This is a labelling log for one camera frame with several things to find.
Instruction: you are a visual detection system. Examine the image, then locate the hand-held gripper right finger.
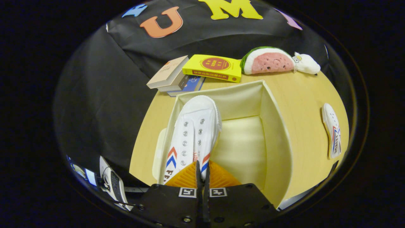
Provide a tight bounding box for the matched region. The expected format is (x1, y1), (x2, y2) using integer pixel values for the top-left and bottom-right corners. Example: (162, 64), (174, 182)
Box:
(202, 160), (280, 228)

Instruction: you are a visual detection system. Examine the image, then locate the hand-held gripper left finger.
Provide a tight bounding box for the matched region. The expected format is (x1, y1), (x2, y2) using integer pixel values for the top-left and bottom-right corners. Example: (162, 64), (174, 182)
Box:
(131, 160), (203, 228)

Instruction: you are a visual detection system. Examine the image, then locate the cream fabric storage box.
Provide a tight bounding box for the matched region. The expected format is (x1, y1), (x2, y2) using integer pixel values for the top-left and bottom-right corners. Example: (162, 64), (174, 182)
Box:
(152, 80), (294, 209)

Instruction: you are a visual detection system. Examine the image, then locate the white striped canvas shoe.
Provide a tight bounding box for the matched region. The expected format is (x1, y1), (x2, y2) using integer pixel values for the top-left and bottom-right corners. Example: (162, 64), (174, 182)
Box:
(163, 95), (222, 185)
(321, 103), (342, 160)

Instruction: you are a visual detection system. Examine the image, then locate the lit computer screen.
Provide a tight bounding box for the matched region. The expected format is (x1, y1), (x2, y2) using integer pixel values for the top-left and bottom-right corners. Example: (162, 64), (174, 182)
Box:
(66, 155), (98, 187)

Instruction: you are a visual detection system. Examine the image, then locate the grey-spined book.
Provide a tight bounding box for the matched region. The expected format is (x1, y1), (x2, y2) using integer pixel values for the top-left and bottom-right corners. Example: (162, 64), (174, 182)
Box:
(157, 74), (190, 92)

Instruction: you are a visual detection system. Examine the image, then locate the blue cover book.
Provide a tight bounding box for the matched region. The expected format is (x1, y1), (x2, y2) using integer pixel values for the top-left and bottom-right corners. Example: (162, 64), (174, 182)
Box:
(167, 75), (206, 97)

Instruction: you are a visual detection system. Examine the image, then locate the beige paperback book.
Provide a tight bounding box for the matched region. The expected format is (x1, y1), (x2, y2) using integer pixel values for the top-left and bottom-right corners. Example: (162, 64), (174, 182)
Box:
(146, 55), (189, 89)

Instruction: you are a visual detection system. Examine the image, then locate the yellow book with red circle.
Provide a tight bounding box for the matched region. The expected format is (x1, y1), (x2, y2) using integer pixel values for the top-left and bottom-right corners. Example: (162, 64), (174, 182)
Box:
(182, 54), (242, 83)

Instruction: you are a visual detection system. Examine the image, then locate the watermelon slice plush toy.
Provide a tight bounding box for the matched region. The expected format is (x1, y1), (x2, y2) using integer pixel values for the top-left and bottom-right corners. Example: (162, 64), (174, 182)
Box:
(240, 46), (296, 75)

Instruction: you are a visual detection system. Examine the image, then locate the white plush toy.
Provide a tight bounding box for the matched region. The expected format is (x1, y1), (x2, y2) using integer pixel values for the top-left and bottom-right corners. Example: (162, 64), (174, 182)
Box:
(293, 52), (321, 75)

